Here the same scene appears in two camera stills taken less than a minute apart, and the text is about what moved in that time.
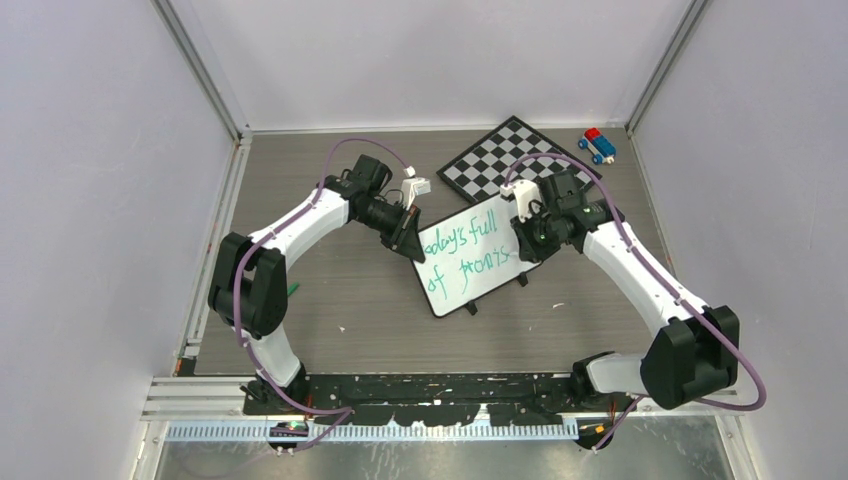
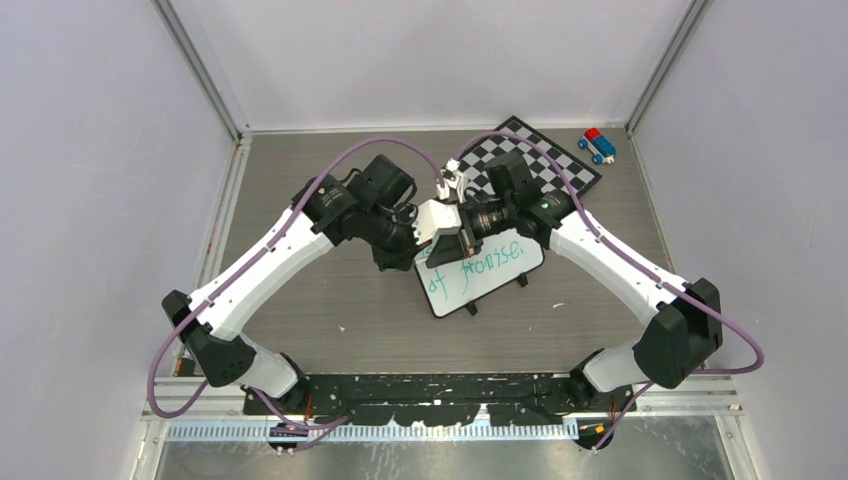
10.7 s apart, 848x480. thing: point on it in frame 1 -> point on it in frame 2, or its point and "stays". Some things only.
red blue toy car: [598, 144] stays
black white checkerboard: [481, 170] stays
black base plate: [456, 398] stays
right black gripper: [530, 251] -> [450, 248]
